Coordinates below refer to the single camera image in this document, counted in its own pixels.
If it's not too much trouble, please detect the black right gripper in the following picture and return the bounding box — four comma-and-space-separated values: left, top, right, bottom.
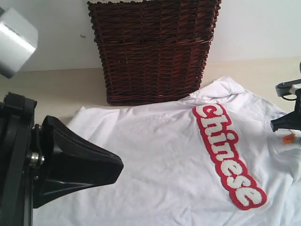
270, 89, 301, 132

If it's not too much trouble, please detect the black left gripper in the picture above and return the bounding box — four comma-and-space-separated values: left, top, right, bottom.
0, 92, 124, 226

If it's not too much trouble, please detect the white t-shirt red lettering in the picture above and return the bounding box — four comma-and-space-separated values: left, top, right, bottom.
33, 77, 301, 226

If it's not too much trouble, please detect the dark brown wicker basket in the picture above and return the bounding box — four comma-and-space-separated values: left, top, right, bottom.
87, 0, 221, 105

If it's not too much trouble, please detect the white cloth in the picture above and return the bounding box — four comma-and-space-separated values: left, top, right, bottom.
88, 0, 143, 4

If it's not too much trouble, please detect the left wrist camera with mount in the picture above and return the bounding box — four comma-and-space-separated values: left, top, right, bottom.
0, 8, 38, 79

